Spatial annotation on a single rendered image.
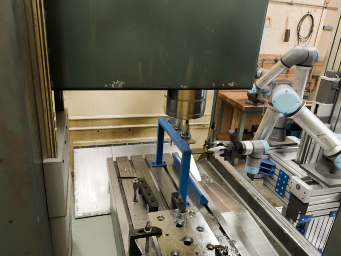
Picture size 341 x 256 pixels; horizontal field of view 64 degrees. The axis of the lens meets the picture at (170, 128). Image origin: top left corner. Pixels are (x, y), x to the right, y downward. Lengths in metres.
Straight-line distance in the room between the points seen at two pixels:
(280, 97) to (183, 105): 0.60
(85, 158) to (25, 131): 1.45
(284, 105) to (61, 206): 1.06
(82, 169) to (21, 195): 1.33
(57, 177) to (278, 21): 3.97
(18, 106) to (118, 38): 0.34
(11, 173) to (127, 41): 0.44
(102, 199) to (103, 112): 0.62
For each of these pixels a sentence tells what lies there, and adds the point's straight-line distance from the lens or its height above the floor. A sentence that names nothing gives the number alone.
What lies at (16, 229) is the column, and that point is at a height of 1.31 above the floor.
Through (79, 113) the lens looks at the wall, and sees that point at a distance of 2.03.
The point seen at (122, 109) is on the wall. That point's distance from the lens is 2.05.
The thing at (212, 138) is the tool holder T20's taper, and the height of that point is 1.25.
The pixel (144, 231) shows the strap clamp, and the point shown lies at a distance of 1.13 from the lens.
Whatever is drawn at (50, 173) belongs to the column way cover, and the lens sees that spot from 0.79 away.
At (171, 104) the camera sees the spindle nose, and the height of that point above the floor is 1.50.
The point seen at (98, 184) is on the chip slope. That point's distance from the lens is 1.94.
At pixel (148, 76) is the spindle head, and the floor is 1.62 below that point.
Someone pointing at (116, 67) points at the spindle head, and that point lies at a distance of 0.81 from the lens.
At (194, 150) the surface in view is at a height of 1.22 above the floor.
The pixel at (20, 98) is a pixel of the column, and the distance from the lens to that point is 0.61.
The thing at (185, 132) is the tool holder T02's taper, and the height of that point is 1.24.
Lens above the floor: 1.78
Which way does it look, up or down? 21 degrees down
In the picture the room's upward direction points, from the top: 4 degrees clockwise
